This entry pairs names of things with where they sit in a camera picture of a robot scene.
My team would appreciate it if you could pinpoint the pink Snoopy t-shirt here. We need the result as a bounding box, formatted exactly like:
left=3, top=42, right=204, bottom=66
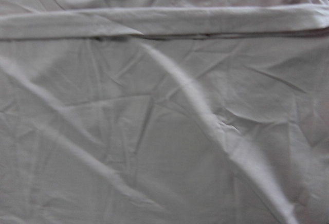
left=1, top=0, right=328, bottom=223

